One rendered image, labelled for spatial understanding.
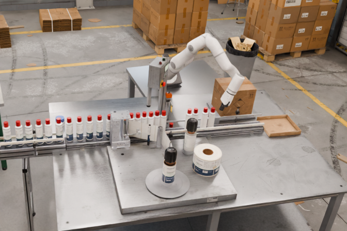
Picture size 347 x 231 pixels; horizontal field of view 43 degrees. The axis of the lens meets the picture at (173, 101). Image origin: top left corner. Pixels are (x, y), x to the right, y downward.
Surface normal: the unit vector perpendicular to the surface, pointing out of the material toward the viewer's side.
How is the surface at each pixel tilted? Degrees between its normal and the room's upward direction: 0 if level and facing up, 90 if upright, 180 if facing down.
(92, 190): 0
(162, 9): 88
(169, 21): 90
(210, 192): 0
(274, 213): 1
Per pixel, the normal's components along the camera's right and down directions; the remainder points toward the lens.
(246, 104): 0.28, 0.51
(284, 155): 0.09, -0.85
